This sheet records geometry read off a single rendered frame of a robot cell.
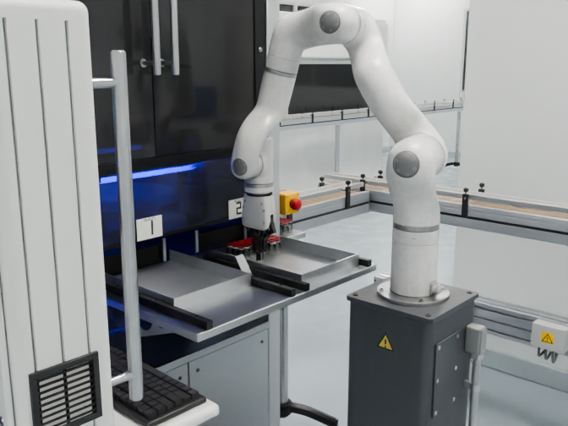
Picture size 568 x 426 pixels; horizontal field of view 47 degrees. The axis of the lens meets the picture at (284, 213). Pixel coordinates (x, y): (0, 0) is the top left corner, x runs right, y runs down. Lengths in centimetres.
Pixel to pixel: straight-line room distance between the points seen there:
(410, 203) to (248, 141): 46
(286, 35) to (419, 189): 53
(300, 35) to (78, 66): 84
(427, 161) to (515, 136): 158
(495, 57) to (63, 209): 245
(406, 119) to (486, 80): 151
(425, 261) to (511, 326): 101
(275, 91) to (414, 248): 56
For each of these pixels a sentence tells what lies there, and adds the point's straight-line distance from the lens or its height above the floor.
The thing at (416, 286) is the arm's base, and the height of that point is 90.
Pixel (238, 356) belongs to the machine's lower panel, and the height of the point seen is 52.
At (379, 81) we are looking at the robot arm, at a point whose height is 142.
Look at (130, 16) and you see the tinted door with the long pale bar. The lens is 178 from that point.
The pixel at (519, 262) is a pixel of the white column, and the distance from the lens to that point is 324.
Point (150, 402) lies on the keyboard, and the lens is 133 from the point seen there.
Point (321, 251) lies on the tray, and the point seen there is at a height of 90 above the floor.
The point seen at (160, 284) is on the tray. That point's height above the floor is 88.
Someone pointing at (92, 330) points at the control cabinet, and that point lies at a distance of 111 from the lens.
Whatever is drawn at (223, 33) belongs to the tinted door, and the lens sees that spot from 198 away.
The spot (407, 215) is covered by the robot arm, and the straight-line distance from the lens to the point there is 168.
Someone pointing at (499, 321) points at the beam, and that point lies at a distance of 268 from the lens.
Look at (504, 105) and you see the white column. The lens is 317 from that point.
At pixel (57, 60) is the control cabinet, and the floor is 146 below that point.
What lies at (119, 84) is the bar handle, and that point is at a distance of 108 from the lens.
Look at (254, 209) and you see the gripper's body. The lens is 188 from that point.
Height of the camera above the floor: 146
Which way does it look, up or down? 13 degrees down
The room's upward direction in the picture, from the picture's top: straight up
